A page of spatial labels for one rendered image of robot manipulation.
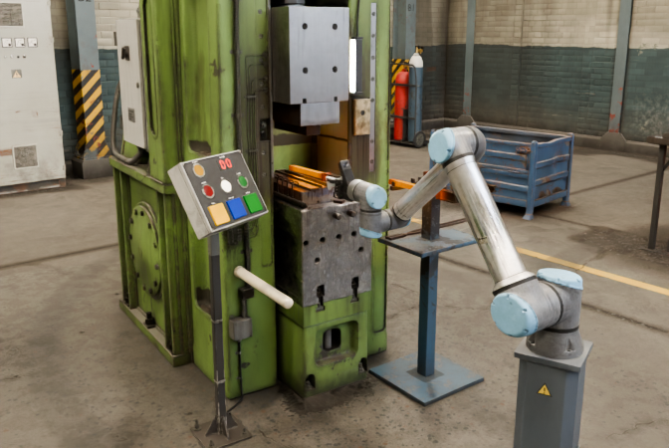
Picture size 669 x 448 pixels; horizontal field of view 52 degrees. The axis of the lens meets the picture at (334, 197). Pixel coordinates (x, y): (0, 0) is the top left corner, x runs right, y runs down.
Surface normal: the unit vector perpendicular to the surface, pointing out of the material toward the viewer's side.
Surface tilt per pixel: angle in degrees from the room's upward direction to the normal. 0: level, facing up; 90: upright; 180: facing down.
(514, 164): 89
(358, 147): 90
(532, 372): 90
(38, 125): 90
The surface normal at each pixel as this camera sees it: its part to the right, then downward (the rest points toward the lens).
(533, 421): -0.51, 0.20
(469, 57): -0.77, 0.15
